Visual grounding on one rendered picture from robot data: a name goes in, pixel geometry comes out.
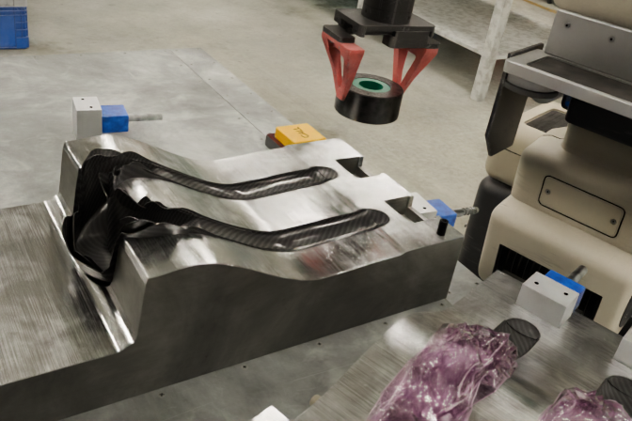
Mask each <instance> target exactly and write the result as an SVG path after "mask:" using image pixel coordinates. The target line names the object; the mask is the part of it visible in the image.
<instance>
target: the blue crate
mask: <svg viewBox="0 0 632 421"><path fill-rule="evenodd" d="M27 23H28V21H27V9H26V7H0V50H6V49H26V48H27V47H29V37H28V27H27Z"/></svg>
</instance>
